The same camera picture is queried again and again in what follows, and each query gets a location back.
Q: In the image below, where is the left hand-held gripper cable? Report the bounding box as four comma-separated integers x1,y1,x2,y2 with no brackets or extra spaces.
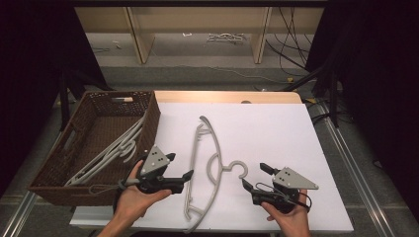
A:
88,178,141,196

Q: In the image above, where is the thin white floor cable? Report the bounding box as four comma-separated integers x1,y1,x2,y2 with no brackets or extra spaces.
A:
151,48,293,84

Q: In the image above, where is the beige wooden shelf unit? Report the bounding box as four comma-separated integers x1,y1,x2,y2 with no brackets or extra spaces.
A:
74,6,325,65

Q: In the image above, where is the metal floor rail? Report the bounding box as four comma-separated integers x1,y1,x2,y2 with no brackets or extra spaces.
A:
315,101,396,237
0,190,38,237

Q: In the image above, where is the brown wicker basket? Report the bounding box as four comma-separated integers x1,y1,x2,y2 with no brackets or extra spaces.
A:
28,90,162,207

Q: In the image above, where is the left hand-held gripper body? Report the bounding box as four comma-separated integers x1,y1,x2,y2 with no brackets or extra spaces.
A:
135,145,185,195

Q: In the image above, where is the black curtain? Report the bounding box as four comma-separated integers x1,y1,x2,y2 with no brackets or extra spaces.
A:
305,0,419,221
0,0,110,198

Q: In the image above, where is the person's right hand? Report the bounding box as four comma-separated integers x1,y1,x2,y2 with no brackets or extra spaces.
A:
261,189,311,237

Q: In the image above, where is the grey plastic clothes hanger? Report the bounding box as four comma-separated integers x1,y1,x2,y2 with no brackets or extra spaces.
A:
73,112,148,181
64,126,144,188
183,116,249,234

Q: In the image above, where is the white foam board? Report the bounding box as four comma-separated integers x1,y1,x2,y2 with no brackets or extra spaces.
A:
69,102,355,234

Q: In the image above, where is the pile of white hangers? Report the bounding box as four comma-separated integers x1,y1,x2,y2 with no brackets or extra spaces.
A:
207,32,247,44

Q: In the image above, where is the black metal stand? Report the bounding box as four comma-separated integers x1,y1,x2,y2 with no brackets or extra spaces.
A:
58,67,116,132
282,62,341,128

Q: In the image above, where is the right hand-held gripper black cable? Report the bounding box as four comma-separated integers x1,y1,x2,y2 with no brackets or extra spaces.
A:
255,182,312,213

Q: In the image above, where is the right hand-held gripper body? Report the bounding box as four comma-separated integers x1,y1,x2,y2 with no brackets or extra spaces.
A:
251,167,320,214

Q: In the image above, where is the bundle of black cables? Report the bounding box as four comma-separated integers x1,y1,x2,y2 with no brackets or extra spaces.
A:
266,6,314,77

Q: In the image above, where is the person's left hand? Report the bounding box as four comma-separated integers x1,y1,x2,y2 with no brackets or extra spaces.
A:
113,160,173,224

